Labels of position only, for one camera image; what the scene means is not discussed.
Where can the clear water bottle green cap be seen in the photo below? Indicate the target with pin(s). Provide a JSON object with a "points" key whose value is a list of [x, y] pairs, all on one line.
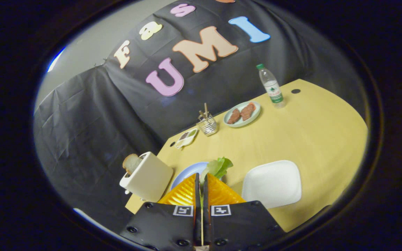
{"points": [[272, 89]]}

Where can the green lettuce leaf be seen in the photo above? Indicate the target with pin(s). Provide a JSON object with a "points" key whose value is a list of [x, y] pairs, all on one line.
{"points": [[218, 166]]}

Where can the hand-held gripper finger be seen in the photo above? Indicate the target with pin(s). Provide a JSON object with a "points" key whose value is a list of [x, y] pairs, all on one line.
{"points": [[206, 209], [198, 209]]}

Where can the brown bread slice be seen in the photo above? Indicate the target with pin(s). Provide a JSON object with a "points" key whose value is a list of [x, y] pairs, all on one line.
{"points": [[131, 163]]}

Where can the white divided seasoning dish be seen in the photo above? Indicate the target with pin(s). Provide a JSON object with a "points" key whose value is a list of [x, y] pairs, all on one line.
{"points": [[187, 138]]}

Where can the wooden stick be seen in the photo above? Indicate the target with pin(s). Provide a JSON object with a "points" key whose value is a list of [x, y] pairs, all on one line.
{"points": [[201, 114], [206, 109]]}

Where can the pale green plate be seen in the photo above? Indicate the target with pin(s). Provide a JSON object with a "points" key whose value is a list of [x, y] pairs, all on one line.
{"points": [[244, 122]]}

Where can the black backdrop cloth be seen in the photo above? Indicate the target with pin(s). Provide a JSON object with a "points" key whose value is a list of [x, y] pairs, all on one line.
{"points": [[99, 115]]}

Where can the light blue round plate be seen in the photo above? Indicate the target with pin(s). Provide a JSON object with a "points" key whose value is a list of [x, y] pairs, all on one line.
{"points": [[188, 172]]}

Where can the white toaster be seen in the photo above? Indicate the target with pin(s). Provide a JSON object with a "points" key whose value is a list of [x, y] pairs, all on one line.
{"points": [[150, 177]]}

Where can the brown meat slice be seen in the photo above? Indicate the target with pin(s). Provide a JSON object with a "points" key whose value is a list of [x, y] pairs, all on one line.
{"points": [[247, 111], [234, 116]]}

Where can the white square plate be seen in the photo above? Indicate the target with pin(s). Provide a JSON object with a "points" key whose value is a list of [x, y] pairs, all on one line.
{"points": [[272, 184]]}

